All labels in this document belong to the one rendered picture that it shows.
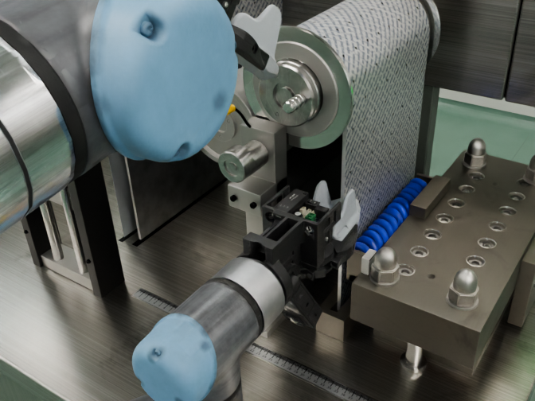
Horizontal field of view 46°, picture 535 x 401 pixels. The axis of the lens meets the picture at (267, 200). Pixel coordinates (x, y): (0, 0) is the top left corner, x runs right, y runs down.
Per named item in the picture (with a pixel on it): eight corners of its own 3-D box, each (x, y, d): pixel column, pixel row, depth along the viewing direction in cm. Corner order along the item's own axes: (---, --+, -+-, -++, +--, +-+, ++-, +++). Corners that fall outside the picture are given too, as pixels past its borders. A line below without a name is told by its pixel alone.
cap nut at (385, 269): (364, 280, 78) (366, 251, 76) (377, 264, 81) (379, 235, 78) (392, 290, 76) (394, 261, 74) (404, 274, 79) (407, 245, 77)
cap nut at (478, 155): (458, 165, 101) (462, 140, 98) (466, 155, 103) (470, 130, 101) (482, 171, 99) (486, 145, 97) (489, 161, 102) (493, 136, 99)
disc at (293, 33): (244, 131, 81) (240, 16, 73) (247, 130, 81) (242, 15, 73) (348, 163, 74) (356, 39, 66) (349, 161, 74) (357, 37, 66)
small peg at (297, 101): (281, 101, 69) (292, 103, 68) (294, 92, 71) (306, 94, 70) (282, 113, 69) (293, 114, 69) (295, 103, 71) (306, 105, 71)
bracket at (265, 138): (236, 328, 91) (220, 136, 74) (262, 301, 95) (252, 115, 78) (265, 341, 88) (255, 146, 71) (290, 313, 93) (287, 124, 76)
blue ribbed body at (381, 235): (345, 263, 84) (346, 243, 83) (411, 190, 99) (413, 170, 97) (369, 272, 83) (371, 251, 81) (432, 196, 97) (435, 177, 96)
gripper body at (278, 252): (346, 200, 70) (287, 258, 61) (344, 261, 74) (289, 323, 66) (288, 181, 73) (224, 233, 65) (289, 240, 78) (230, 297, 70)
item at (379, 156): (338, 258, 84) (342, 134, 74) (411, 180, 100) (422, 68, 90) (341, 260, 83) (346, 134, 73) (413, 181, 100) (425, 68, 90)
